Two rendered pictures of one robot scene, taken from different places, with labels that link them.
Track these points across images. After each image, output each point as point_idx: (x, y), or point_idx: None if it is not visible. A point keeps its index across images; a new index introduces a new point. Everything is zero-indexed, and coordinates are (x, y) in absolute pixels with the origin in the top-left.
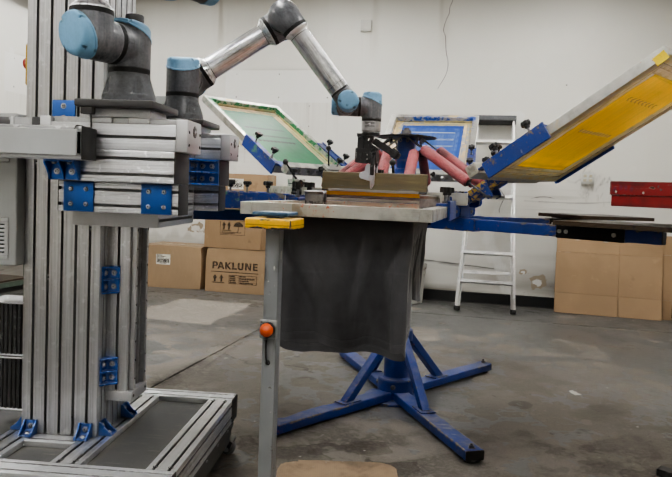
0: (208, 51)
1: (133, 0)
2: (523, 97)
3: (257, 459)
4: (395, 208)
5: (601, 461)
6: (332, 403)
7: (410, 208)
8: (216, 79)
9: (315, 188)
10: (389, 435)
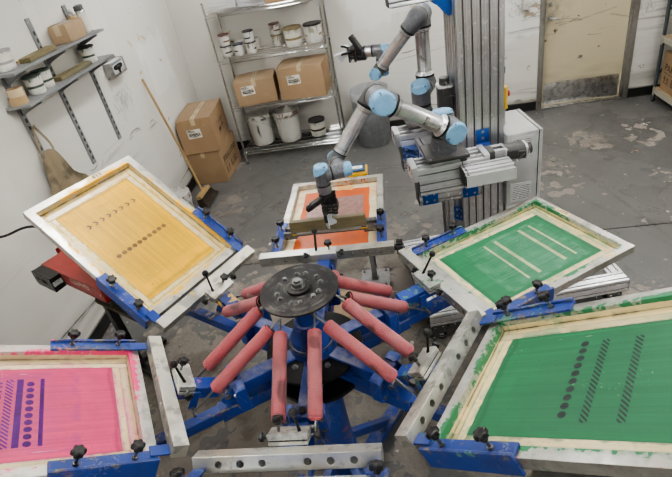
0: None
1: (456, 66)
2: None
3: (414, 338)
4: (309, 182)
5: (211, 403)
6: (395, 416)
7: (303, 184)
8: None
9: (381, 241)
10: (345, 396)
